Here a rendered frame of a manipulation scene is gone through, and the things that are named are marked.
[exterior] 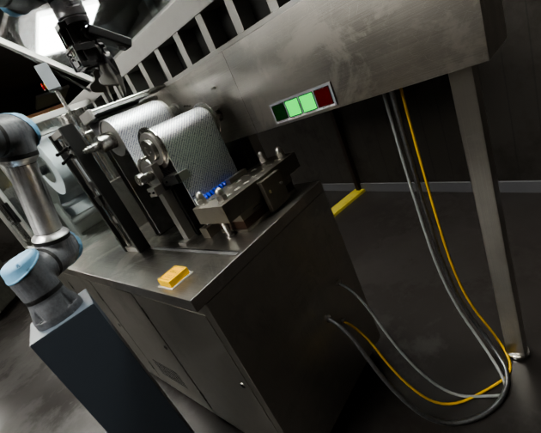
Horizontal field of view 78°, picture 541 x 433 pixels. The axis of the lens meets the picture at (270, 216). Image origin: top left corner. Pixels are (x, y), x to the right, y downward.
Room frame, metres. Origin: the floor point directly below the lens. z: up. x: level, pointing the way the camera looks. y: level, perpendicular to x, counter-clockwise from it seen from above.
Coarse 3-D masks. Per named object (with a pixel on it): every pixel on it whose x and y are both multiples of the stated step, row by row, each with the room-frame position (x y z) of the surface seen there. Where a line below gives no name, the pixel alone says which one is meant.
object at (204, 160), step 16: (208, 144) 1.25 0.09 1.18; (224, 144) 1.29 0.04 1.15; (176, 160) 1.15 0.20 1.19; (192, 160) 1.19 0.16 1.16; (208, 160) 1.23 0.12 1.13; (224, 160) 1.27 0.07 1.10; (192, 176) 1.17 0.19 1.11; (208, 176) 1.21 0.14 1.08; (224, 176) 1.25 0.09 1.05; (192, 192) 1.15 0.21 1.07
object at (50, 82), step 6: (36, 66) 1.59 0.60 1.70; (42, 66) 1.59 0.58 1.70; (48, 66) 1.60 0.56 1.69; (42, 72) 1.59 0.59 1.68; (48, 72) 1.60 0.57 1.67; (42, 78) 1.59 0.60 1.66; (48, 78) 1.59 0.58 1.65; (54, 78) 1.60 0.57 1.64; (42, 84) 1.61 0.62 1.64; (48, 84) 1.59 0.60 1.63; (54, 84) 1.59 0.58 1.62
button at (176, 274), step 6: (174, 270) 0.92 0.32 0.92; (180, 270) 0.90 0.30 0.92; (186, 270) 0.90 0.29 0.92; (162, 276) 0.92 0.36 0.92; (168, 276) 0.90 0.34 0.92; (174, 276) 0.88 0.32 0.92; (180, 276) 0.89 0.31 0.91; (162, 282) 0.89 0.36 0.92; (168, 282) 0.86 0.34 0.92; (174, 282) 0.87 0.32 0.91
